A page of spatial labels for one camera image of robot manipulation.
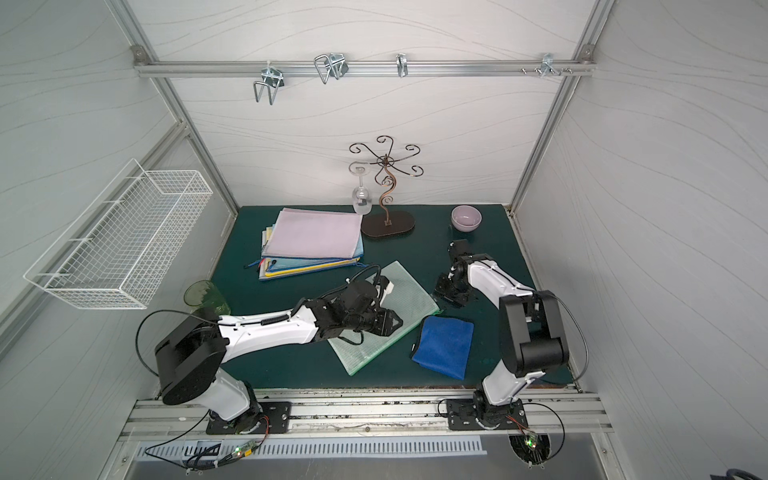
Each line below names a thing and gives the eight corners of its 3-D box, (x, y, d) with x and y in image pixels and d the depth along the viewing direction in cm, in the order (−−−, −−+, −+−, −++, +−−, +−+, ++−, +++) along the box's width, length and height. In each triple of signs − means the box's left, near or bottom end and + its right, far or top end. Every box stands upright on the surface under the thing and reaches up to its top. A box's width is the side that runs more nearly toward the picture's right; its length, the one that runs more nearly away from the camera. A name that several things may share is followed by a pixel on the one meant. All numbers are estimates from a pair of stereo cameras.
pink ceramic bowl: (452, 234, 115) (455, 222, 110) (448, 216, 122) (451, 204, 116) (479, 234, 115) (484, 222, 110) (475, 216, 122) (479, 204, 116)
